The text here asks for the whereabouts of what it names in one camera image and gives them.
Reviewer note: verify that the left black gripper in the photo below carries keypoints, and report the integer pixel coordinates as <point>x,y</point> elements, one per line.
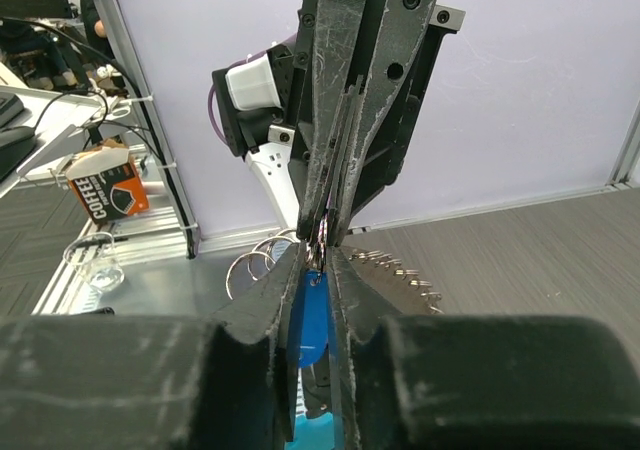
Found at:
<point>348,146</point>

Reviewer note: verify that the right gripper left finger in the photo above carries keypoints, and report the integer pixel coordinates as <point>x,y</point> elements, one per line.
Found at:
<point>224,381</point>

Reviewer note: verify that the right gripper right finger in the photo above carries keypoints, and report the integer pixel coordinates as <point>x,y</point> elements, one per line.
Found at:
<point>418,381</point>

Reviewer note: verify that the silver key with blue tag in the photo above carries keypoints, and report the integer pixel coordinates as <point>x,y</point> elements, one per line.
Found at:
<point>314,334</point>

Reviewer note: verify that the large silver keyring with keys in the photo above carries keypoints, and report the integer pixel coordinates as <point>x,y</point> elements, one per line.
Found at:
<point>292,305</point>

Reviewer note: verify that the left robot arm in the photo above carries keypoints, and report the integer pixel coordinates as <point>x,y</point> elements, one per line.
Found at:
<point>262,138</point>

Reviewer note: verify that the clear glass beaker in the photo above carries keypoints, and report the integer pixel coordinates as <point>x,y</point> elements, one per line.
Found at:
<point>94,259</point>

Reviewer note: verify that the orange coffee filter box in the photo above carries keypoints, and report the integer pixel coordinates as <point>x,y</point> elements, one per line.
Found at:
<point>107,183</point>

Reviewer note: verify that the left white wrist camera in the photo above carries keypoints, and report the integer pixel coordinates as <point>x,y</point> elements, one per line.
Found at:
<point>252,85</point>

